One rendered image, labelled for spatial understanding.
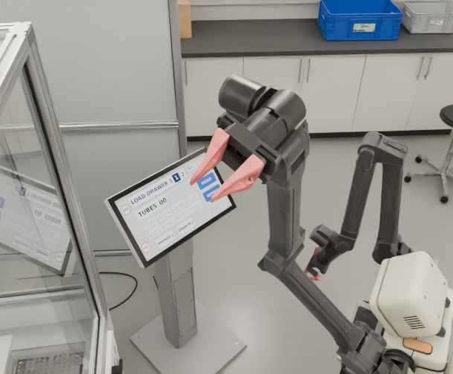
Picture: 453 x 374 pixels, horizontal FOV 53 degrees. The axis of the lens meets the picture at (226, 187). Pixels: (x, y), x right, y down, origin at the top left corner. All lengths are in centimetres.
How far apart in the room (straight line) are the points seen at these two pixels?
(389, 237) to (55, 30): 176
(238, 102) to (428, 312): 85
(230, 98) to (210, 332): 218
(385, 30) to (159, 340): 294
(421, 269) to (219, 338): 160
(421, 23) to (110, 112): 282
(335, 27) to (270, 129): 341
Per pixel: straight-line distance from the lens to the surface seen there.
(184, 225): 194
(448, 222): 379
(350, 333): 124
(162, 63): 241
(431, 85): 438
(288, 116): 66
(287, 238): 94
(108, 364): 168
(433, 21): 442
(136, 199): 187
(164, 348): 273
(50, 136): 121
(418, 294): 132
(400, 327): 138
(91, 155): 275
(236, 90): 70
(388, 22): 413
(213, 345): 272
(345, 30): 405
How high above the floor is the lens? 235
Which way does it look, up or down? 39 degrees down
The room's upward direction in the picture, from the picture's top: straight up
